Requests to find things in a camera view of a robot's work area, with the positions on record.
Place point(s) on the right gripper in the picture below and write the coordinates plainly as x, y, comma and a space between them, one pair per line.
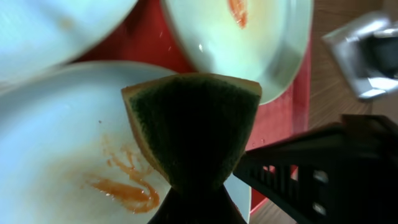
341, 173

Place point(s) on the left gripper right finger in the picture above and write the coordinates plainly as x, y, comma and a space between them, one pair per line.
218, 208

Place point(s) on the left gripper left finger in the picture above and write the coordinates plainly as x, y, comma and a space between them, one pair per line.
175, 209

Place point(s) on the green yellow sponge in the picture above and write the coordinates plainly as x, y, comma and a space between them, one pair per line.
193, 127

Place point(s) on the white plate bottom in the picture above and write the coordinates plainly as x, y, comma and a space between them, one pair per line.
63, 136

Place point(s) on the white plate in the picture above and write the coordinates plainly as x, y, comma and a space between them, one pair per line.
37, 35
63, 136
260, 40

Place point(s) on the red plastic tray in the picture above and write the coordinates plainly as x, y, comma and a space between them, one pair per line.
144, 37

